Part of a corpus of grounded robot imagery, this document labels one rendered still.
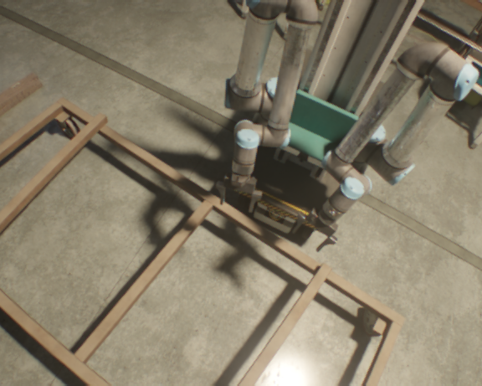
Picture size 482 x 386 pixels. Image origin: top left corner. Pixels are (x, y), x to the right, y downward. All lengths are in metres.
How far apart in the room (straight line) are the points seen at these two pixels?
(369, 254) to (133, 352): 1.65
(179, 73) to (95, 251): 1.72
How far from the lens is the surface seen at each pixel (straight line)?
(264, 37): 1.51
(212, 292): 2.27
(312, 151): 1.98
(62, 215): 2.57
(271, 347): 1.88
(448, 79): 1.39
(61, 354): 1.97
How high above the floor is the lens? 2.17
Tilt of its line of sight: 58 degrees down
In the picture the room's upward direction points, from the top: 16 degrees clockwise
